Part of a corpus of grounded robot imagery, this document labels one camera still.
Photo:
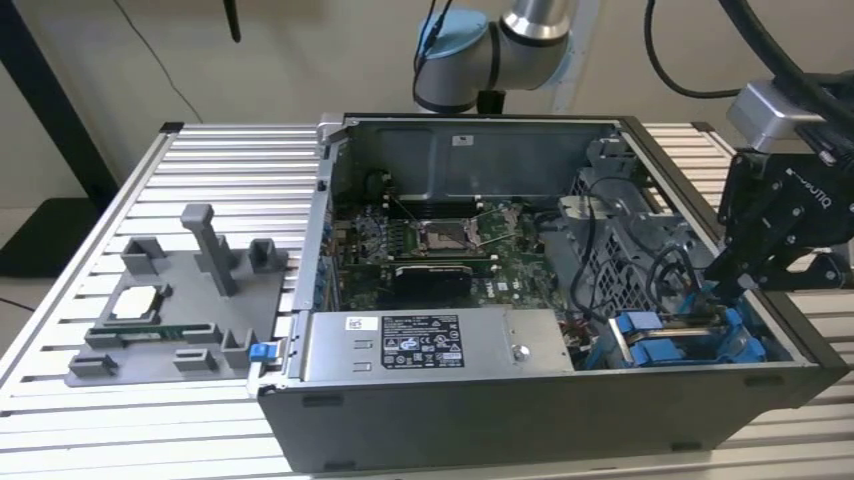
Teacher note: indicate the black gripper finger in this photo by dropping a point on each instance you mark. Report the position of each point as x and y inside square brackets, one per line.
[757, 200]
[828, 280]

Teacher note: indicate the hard disk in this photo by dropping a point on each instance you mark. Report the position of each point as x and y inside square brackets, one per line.
[694, 340]

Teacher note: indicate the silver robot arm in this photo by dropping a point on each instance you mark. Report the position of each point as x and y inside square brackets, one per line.
[481, 60]

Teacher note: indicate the metal disk bay cage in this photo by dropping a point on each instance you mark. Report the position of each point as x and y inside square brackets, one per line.
[621, 240]

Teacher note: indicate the black RAM slot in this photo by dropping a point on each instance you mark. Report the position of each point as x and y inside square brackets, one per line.
[441, 254]
[434, 202]
[434, 210]
[434, 198]
[441, 257]
[434, 206]
[441, 251]

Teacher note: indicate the green motherboard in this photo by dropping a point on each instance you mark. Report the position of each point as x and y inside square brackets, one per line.
[534, 240]

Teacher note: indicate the locking lever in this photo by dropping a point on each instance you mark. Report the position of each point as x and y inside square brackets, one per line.
[490, 226]
[408, 210]

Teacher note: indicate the CPU socket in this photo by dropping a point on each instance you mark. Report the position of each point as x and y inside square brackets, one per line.
[444, 235]

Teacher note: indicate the black PC case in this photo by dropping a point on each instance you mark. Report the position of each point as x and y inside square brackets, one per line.
[468, 425]

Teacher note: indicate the silver power supply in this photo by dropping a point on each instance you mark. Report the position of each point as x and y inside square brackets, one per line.
[334, 340]

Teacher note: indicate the blue case latch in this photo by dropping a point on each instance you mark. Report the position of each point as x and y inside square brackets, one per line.
[262, 352]

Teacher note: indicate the grey parts rack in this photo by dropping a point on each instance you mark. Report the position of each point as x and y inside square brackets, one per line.
[194, 295]

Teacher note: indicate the black hanging rod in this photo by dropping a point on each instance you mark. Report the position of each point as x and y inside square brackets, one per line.
[231, 20]

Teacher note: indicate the green RAM stick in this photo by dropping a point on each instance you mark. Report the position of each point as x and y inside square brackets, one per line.
[170, 331]

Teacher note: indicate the silver CPU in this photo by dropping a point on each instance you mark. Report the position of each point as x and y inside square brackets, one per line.
[137, 301]

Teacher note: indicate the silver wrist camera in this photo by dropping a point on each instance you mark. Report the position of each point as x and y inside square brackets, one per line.
[775, 115]

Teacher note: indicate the black stand post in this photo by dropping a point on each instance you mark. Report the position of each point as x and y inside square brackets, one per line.
[41, 75]

